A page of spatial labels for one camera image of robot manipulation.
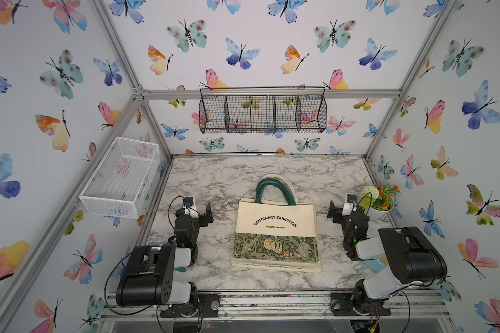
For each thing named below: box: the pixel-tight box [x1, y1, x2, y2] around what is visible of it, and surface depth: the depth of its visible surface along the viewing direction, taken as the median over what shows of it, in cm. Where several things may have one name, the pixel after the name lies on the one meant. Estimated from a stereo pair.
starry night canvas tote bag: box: [231, 174, 321, 273], surface depth 89 cm
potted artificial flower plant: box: [361, 183, 402, 216], surface depth 88 cm
